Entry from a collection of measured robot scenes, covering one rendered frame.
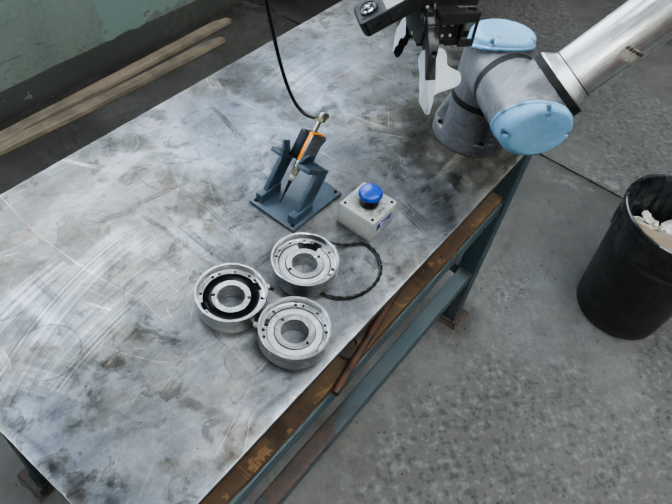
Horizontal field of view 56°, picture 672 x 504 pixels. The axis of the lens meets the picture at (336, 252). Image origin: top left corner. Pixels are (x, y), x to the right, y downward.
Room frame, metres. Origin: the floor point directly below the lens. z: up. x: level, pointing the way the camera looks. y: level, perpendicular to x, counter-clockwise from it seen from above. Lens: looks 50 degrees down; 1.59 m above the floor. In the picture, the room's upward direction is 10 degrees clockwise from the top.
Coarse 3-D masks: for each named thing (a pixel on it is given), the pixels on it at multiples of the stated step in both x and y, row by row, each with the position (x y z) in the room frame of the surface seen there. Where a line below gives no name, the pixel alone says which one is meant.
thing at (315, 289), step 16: (288, 240) 0.64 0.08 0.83; (320, 240) 0.65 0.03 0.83; (272, 256) 0.60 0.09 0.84; (288, 256) 0.61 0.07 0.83; (304, 256) 0.63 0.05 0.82; (320, 256) 0.62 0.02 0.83; (336, 256) 0.62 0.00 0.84; (272, 272) 0.58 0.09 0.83; (320, 272) 0.59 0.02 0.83; (336, 272) 0.59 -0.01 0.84; (288, 288) 0.56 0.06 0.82; (304, 288) 0.55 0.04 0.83; (320, 288) 0.56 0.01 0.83
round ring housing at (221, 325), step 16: (208, 272) 0.55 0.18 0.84; (224, 272) 0.56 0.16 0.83; (240, 272) 0.57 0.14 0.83; (256, 272) 0.56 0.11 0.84; (224, 288) 0.54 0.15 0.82; (240, 288) 0.54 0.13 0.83; (240, 304) 0.51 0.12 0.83; (208, 320) 0.47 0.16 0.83; (224, 320) 0.47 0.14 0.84; (240, 320) 0.48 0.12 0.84; (256, 320) 0.49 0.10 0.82
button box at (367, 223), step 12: (348, 204) 0.73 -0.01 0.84; (360, 204) 0.73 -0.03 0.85; (372, 204) 0.74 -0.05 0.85; (384, 204) 0.74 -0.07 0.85; (396, 204) 0.75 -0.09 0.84; (348, 216) 0.72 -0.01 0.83; (360, 216) 0.71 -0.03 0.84; (372, 216) 0.71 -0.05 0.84; (384, 216) 0.72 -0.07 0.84; (348, 228) 0.72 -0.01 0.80; (360, 228) 0.71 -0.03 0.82; (372, 228) 0.69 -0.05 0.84
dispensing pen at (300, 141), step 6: (324, 114) 0.81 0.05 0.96; (318, 120) 0.80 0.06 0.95; (324, 120) 0.80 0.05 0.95; (318, 126) 0.80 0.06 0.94; (300, 132) 0.78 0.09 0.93; (306, 132) 0.78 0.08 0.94; (300, 138) 0.78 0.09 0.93; (306, 138) 0.77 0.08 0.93; (294, 144) 0.77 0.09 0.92; (300, 144) 0.77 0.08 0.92; (294, 150) 0.77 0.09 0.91; (300, 150) 0.76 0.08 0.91; (294, 156) 0.76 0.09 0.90; (294, 168) 0.76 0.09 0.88; (294, 174) 0.75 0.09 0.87; (288, 186) 0.74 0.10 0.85; (282, 198) 0.73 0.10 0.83
